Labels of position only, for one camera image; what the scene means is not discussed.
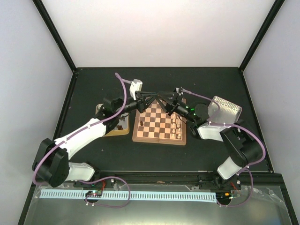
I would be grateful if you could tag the yellow metal tin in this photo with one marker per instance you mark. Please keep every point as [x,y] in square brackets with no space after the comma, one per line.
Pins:
[121,121]

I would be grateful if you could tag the controller board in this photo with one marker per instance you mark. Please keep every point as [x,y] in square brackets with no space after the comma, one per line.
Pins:
[94,193]
[224,195]

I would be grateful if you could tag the black frame post right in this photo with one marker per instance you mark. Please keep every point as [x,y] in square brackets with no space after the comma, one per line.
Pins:
[276,6]

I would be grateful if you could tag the right controller board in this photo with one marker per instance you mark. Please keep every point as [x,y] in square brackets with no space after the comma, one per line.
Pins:
[224,195]

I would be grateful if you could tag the wooden chess board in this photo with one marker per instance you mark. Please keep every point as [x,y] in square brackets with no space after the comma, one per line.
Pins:
[157,127]

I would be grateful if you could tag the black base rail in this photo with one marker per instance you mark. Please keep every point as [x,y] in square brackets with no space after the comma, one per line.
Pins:
[204,180]

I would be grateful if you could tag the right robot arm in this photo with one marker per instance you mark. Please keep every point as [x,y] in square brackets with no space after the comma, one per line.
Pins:
[210,122]

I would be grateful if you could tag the black frame post left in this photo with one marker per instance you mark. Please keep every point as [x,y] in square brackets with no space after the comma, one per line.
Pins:
[55,34]

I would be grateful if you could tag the white slotted cable duct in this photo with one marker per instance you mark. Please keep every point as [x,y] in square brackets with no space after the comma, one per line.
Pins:
[132,195]

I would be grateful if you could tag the black frame post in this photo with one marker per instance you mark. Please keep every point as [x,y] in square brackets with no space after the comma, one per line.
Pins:
[55,34]
[276,6]

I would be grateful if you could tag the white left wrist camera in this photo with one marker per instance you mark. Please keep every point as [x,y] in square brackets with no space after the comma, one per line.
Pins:
[136,85]

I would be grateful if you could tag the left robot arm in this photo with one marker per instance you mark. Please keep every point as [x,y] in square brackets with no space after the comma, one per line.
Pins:
[52,162]

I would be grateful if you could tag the left controller board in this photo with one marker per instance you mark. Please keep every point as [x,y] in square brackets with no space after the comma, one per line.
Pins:
[94,193]

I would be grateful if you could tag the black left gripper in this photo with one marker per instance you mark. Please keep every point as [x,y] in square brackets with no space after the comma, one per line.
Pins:
[142,102]

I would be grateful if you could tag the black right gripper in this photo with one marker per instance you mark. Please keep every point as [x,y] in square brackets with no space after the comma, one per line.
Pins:
[169,107]

